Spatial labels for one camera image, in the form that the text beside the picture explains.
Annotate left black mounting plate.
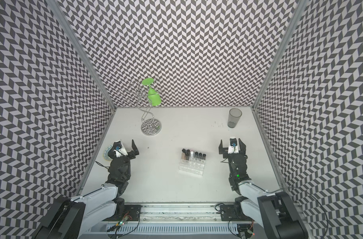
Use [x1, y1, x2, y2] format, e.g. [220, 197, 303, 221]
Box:
[106, 198, 142, 222]

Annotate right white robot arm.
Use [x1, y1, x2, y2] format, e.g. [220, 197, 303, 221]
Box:
[218, 138, 309, 239]

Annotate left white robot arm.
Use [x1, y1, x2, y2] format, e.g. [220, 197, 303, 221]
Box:
[32, 141, 140, 239]

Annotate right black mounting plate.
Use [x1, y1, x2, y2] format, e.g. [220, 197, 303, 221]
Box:
[215, 196, 252, 222]

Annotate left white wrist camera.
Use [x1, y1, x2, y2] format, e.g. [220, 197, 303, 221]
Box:
[115, 141, 128, 157]

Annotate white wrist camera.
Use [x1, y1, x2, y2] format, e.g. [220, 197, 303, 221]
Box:
[115, 141, 128, 157]
[228, 137, 240, 154]

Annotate right circuit board wires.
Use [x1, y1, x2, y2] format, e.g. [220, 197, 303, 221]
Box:
[227, 219, 255, 239]

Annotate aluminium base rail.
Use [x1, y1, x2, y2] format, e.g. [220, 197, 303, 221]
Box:
[82, 202, 266, 239]

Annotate black mounting plate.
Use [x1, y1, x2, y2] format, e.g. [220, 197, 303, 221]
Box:
[215, 196, 252, 222]
[106, 198, 142, 222]

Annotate yellow blue patterned bowl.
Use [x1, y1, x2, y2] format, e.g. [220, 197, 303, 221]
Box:
[103, 144, 113, 161]

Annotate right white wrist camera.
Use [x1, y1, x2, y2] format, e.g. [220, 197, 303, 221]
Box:
[228, 137, 240, 154]

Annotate grey glass tumbler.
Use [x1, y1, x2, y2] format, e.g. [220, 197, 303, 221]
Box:
[227, 108, 242, 128]

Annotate clear acrylic lipstick organizer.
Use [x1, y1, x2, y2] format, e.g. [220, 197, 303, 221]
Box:
[178, 153, 206, 177]

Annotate left circuit board wires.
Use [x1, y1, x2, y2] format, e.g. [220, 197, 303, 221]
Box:
[107, 213, 140, 239]

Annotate green plastic goblet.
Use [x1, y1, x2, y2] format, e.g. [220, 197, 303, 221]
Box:
[142, 78, 161, 107]

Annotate metal wire cup stand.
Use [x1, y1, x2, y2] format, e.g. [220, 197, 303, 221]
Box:
[117, 80, 162, 136]

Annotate circuit board wires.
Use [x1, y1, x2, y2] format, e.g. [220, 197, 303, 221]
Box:
[227, 219, 255, 239]
[107, 213, 140, 239]

